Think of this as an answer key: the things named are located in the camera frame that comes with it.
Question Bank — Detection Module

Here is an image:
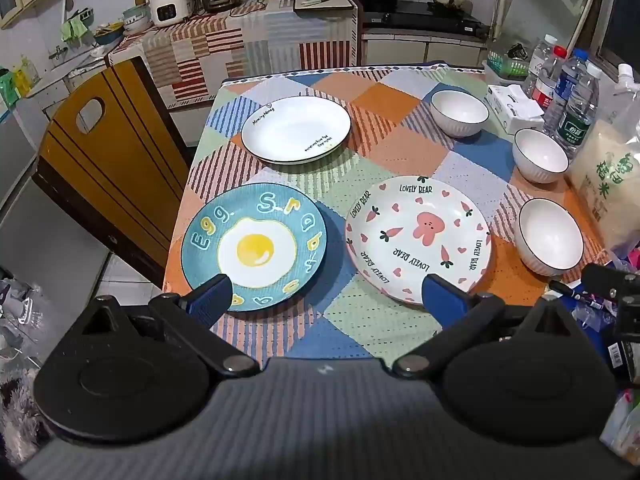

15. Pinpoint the black marker pen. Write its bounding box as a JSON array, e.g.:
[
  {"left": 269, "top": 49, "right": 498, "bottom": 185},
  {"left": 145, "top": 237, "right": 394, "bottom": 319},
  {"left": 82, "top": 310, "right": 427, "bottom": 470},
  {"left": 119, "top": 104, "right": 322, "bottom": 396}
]
[{"left": 547, "top": 280, "right": 613, "bottom": 313}]

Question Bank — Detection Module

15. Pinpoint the wooden chair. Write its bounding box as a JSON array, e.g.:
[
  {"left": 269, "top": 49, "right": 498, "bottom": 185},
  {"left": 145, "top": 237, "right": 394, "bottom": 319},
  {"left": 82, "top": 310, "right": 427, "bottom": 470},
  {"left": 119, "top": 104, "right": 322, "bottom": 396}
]
[{"left": 32, "top": 56, "right": 193, "bottom": 288}]

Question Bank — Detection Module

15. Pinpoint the white tissue box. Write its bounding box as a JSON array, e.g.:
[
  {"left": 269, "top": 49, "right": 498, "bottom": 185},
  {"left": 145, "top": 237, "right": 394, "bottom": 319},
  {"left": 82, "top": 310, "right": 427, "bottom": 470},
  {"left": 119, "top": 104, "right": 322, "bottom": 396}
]
[{"left": 486, "top": 84, "right": 546, "bottom": 135}]

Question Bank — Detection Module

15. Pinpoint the water bottle with red label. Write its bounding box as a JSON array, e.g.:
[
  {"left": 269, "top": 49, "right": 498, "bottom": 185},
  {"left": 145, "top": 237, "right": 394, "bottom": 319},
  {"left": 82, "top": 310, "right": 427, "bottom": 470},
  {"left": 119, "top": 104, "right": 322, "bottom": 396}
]
[{"left": 531, "top": 46, "right": 568, "bottom": 108}]

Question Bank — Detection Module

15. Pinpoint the green plastic basket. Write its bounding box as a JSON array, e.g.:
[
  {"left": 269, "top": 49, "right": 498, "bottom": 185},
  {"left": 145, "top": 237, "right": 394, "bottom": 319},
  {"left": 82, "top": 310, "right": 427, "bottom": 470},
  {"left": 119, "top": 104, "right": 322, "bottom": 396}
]
[{"left": 486, "top": 42, "right": 533, "bottom": 81}]

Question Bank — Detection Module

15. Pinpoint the striped patchwork counter cloth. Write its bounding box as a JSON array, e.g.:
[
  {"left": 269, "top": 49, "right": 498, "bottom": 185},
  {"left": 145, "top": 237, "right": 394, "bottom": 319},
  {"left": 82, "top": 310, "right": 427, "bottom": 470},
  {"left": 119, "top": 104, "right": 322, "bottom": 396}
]
[{"left": 107, "top": 0, "right": 361, "bottom": 108}]

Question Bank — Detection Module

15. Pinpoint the green cloth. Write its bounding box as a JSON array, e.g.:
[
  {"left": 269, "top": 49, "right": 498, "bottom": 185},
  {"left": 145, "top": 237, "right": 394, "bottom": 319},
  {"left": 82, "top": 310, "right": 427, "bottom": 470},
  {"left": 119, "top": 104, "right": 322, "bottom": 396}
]
[{"left": 61, "top": 10, "right": 94, "bottom": 44}]

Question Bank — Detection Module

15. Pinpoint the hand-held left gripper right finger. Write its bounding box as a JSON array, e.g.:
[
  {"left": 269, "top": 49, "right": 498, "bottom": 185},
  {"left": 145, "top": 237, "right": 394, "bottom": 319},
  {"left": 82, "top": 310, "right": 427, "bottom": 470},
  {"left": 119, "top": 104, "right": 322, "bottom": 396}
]
[{"left": 392, "top": 274, "right": 591, "bottom": 378}]

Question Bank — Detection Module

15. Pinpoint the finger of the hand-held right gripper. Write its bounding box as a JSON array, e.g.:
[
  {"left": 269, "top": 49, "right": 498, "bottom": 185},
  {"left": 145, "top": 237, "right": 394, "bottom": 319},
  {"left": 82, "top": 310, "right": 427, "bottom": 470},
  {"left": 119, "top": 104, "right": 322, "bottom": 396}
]
[{"left": 582, "top": 262, "right": 640, "bottom": 308}]

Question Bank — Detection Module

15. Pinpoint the yellow green detergent bottle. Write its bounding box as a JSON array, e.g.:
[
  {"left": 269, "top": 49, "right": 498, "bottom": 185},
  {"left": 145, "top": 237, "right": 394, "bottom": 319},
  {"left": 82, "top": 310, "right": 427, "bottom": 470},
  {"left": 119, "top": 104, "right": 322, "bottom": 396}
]
[{"left": 10, "top": 56, "right": 40, "bottom": 97}]

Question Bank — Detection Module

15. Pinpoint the white plate with pink rabbit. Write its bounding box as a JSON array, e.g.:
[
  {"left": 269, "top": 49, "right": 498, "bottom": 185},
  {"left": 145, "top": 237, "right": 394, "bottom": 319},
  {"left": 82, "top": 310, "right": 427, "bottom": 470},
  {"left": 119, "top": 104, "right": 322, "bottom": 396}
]
[{"left": 345, "top": 176, "right": 492, "bottom": 307}]

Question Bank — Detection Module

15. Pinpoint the white plate with small print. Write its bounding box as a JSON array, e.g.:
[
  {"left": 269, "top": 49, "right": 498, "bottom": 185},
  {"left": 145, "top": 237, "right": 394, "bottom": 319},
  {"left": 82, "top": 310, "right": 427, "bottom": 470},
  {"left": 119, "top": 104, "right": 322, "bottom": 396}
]
[{"left": 241, "top": 96, "right": 352, "bottom": 165}]

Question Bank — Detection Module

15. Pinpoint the clear bag of rice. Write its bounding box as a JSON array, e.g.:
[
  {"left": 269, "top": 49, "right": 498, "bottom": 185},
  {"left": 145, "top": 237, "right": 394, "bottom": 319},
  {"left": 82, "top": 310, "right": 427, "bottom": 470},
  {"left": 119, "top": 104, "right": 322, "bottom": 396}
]
[{"left": 567, "top": 63, "right": 640, "bottom": 253}]

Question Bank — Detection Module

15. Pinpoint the clear bottle with white cap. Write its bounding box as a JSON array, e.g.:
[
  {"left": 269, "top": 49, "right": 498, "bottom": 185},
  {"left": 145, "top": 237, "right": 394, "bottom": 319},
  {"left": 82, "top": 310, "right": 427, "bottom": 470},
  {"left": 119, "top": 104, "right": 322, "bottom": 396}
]
[{"left": 522, "top": 34, "right": 558, "bottom": 96}]

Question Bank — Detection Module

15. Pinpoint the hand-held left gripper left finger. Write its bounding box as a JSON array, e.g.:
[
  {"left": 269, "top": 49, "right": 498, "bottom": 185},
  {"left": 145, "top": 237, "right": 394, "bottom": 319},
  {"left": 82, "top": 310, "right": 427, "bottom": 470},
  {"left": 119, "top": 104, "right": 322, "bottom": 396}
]
[{"left": 80, "top": 274, "right": 261, "bottom": 377}]

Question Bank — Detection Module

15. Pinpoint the white cutting board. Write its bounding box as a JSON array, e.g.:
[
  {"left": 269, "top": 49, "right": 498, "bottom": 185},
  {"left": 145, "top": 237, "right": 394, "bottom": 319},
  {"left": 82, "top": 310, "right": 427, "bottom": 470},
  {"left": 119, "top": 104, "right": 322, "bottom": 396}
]
[{"left": 293, "top": 0, "right": 353, "bottom": 11}]

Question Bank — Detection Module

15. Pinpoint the white rice cooker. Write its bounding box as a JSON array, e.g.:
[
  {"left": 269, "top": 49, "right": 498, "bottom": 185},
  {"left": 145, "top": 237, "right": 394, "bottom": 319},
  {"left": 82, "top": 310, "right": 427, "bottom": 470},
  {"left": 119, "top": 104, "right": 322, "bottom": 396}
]
[{"left": 150, "top": 0, "right": 193, "bottom": 27}]

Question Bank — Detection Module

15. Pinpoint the clear plastic bag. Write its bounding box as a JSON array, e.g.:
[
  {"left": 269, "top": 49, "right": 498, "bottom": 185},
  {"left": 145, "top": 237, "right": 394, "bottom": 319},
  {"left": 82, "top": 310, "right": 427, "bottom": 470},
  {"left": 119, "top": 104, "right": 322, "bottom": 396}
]
[{"left": 599, "top": 389, "right": 640, "bottom": 457}]

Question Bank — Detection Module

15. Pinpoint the white bowl with black rim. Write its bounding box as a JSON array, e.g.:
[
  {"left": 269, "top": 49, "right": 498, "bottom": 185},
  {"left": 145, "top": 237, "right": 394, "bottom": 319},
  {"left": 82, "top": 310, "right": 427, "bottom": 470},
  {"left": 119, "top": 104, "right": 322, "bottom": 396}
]
[
  {"left": 512, "top": 128, "right": 570, "bottom": 184},
  {"left": 431, "top": 90, "right": 490, "bottom": 138},
  {"left": 517, "top": 198, "right": 585, "bottom": 277}
]

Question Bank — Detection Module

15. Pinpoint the water bottle with blue label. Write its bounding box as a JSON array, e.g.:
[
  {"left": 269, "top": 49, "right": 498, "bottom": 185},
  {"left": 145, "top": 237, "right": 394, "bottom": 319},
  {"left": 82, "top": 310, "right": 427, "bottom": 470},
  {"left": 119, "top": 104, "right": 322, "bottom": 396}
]
[{"left": 542, "top": 49, "right": 587, "bottom": 131}]

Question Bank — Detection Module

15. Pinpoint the colourful patchwork tablecloth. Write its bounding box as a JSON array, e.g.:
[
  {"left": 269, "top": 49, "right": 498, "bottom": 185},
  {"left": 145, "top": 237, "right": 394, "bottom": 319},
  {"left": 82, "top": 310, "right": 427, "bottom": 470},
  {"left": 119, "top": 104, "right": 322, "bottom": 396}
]
[{"left": 162, "top": 63, "right": 613, "bottom": 366}]

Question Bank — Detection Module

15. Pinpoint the black gas stove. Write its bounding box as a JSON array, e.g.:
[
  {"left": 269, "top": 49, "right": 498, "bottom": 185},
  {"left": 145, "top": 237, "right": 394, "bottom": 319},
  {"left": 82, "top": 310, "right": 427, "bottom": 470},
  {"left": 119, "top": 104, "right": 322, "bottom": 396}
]
[{"left": 362, "top": 0, "right": 491, "bottom": 36}]

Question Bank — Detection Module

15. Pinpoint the white lower cabinet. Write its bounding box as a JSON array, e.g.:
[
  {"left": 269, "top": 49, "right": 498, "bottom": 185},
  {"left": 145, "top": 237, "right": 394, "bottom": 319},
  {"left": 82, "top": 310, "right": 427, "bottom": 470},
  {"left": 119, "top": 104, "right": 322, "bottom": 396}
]
[{"left": 361, "top": 32, "right": 488, "bottom": 67}]

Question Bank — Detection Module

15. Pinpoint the blue fried egg plate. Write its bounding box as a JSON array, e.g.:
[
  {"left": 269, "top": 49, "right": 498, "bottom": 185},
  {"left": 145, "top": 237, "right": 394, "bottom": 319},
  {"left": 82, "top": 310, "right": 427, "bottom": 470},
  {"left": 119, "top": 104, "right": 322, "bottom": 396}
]
[{"left": 181, "top": 183, "right": 328, "bottom": 313}]

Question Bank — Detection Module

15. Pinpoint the stack of pale bowls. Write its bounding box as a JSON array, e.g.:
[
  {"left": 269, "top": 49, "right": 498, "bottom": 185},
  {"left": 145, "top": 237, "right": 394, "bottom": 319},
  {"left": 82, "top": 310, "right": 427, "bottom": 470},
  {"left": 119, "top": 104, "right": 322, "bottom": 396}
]
[{"left": 122, "top": 5, "right": 152, "bottom": 33}]

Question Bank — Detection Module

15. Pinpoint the beige pipe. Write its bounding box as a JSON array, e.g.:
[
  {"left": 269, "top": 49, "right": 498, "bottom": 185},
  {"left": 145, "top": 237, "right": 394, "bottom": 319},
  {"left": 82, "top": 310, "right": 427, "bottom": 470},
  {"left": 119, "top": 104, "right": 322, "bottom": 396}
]
[{"left": 570, "top": 0, "right": 607, "bottom": 56}]

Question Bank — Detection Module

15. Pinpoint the water bottle with green label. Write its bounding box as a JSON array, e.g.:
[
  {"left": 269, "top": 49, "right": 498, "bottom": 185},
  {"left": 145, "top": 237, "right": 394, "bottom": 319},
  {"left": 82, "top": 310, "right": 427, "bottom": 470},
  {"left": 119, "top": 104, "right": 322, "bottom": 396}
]
[{"left": 555, "top": 62, "right": 602, "bottom": 161}]

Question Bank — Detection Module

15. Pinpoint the blue basin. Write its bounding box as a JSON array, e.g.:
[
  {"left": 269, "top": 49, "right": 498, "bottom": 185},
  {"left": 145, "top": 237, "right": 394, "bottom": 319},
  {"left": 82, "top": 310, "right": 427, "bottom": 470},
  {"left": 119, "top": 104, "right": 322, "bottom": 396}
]
[{"left": 94, "top": 22, "right": 125, "bottom": 46}]

